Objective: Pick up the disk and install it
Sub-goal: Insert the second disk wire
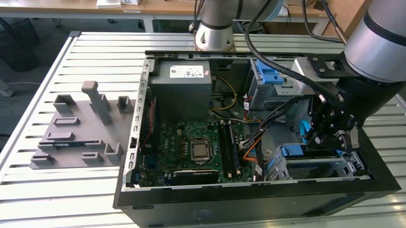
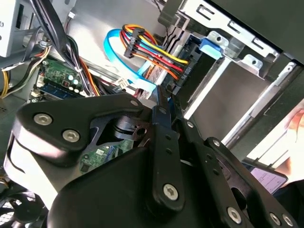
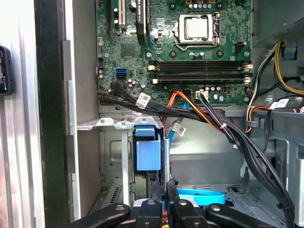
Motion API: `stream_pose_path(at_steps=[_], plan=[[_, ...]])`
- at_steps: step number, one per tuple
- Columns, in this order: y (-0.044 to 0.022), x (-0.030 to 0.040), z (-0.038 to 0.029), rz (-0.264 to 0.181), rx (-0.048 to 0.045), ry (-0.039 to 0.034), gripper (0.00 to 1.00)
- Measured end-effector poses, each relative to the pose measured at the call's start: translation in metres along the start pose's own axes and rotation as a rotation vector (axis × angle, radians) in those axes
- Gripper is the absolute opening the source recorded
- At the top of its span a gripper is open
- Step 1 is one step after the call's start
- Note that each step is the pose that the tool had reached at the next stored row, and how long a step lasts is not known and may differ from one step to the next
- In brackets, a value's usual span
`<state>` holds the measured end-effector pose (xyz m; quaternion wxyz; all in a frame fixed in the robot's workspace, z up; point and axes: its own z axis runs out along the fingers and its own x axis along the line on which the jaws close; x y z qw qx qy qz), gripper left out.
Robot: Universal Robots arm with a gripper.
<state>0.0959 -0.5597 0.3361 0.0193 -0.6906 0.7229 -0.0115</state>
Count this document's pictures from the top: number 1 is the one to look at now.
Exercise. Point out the white labelled box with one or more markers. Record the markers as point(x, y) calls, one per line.
point(131, 2)

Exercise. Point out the black RAM slot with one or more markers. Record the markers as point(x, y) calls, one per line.
point(225, 149)

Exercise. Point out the brown wooden cabinet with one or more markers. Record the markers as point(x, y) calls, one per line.
point(356, 9)

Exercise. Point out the grey power supply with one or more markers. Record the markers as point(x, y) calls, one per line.
point(181, 99)

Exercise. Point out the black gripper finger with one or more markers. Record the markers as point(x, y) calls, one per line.
point(340, 141)
point(324, 116)

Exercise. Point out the silver CPU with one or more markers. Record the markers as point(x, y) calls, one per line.
point(200, 150)

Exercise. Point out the grey metal drive cage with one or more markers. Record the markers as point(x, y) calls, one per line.
point(270, 95)

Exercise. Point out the hard disk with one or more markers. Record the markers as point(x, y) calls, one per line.
point(292, 150)

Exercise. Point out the grey parts rack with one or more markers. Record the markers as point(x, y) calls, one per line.
point(82, 123)

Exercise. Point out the silver camera box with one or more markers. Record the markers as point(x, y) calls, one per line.
point(302, 67)

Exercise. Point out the black PC case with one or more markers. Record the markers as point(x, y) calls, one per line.
point(222, 204)

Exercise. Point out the black mesh waste bin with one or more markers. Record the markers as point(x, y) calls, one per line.
point(19, 47)

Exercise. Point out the blue plastic drive latch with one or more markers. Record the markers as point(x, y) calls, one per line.
point(273, 78)

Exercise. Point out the white stand foot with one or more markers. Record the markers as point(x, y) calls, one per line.
point(6, 89)

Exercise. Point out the black graphics card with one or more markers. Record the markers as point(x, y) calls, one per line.
point(196, 177)

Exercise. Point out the metal disk bay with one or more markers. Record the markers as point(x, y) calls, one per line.
point(317, 161)

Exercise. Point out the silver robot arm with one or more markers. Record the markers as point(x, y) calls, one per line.
point(216, 35)

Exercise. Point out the RAM stick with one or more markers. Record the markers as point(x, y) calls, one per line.
point(69, 144)
point(237, 152)

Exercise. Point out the black case fan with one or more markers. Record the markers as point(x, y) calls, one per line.
point(147, 123)

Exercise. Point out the green motherboard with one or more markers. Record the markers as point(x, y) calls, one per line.
point(173, 133)

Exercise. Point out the CPU socket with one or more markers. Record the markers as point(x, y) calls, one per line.
point(192, 152)

